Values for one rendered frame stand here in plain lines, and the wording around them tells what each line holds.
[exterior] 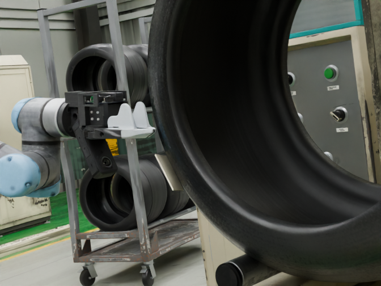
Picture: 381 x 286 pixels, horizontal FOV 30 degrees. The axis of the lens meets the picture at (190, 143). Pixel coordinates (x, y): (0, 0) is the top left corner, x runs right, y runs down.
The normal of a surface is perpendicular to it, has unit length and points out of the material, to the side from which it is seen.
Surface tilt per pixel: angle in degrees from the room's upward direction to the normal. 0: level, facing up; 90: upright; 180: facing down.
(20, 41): 90
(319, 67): 90
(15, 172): 90
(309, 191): 50
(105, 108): 97
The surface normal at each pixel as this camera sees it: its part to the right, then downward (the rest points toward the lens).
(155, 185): 0.80, -0.27
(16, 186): -0.11, 0.05
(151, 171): 0.63, -0.61
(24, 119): -0.66, 0.04
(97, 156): 0.59, -0.48
